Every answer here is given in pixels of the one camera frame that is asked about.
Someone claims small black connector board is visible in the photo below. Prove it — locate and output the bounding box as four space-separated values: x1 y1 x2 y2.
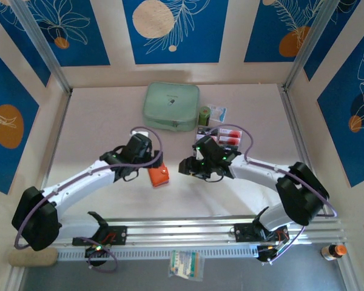
256 244 281 263
84 244 110 258

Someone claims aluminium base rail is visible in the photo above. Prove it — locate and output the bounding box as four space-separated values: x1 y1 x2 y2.
54 216 348 245

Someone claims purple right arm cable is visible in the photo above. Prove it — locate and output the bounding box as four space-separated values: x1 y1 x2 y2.
211 123 338 265

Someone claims white card with red circles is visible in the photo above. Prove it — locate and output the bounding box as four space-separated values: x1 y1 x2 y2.
218 136 242 145
218 128 242 138

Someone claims brown bottle with orange cap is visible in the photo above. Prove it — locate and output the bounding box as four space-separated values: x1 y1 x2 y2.
321 244 348 261

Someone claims aluminium frame post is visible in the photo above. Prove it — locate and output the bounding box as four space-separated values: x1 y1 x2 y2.
10 0 73 95
283 0 336 92

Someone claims aluminium table side rail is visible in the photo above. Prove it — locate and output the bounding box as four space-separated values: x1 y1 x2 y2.
33 89 73 222
278 84 329 218

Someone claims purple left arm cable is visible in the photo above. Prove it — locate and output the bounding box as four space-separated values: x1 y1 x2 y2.
15 126 165 273

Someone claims clear packet with red items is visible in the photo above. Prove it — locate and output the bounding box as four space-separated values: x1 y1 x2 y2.
196 125 243 152

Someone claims beige foam roll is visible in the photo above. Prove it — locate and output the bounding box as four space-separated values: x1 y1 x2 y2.
8 247 59 268

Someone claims clear packet with blue print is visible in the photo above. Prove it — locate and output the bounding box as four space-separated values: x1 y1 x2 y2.
207 103 228 123

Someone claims slotted grey cable duct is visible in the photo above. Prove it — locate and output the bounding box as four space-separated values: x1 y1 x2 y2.
57 244 260 260

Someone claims green cylindrical container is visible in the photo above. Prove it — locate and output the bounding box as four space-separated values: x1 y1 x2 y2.
198 105 212 127

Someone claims mint green zip pouch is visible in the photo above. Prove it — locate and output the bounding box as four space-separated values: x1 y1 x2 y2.
142 82 200 133

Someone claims orange card holder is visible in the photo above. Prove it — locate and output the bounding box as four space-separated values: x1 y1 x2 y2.
147 165 170 189

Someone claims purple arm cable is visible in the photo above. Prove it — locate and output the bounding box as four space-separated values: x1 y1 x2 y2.
15 126 165 273
211 123 338 265

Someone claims plastic bag with green print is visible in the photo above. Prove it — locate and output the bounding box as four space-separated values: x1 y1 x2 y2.
169 250 204 281

